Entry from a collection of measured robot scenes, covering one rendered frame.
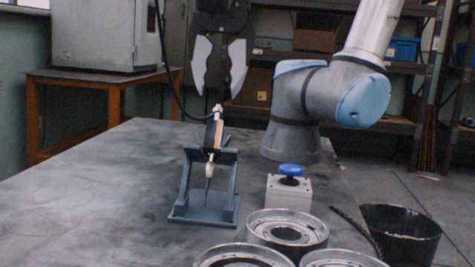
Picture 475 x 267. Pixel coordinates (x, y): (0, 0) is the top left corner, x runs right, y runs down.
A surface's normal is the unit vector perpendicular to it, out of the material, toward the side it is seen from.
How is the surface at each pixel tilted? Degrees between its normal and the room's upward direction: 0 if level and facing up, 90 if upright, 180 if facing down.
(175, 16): 90
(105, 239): 0
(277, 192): 90
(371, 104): 97
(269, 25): 90
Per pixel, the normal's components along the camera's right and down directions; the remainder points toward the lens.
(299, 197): -0.13, 0.22
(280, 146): -0.40, -0.14
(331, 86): -0.70, -0.27
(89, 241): 0.08, -0.97
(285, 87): -0.77, 0.07
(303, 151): 0.30, -0.07
